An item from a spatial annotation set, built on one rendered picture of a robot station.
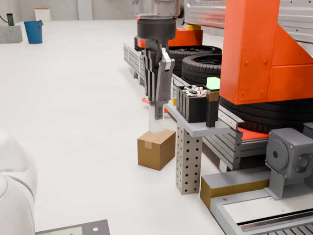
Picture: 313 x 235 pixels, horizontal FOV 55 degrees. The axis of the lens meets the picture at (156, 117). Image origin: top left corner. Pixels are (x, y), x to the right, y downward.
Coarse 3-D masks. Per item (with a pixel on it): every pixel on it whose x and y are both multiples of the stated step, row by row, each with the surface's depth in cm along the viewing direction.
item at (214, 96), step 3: (207, 90) 120; (207, 93) 120; (210, 93) 118; (213, 93) 118; (216, 93) 118; (207, 96) 120; (210, 96) 118; (213, 96) 118; (216, 96) 119; (207, 99) 121; (210, 99) 119; (213, 99) 119; (216, 99) 119
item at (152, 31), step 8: (144, 24) 54; (152, 24) 54; (160, 24) 54; (168, 24) 54; (144, 32) 55; (152, 32) 54; (160, 32) 54; (168, 32) 55; (152, 40) 56; (160, 40) 55; (168, 40) 55; (152, 48) 58; (160, 48) 55; (168, 48) 55; (160, 56) 56
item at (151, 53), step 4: (152, 52) 57; (152, 56) 57; (152, 60) 57; (152, 64) 58; (152, 68) 58; (156, 68) 59; (152, 72) 59; (156, 72) 59; (152, 76) 60; (156, 76) 59; (152, 80) 60; (156, 80) 59; (152, 84) 60; (156, 84) 59; (152, 88) 60; (152, 92) 61; (152, 96) 61; (152, 100) 61; (152, 104) 61
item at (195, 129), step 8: (168, 104) 154; (176, 112) 143; (184, 120) 133; (184, 128) 131; (192, 128) 124; (200, 128) 124; (216, 128) 124; (224, 128) 125; (192, 136) 123; (200, 136) 124
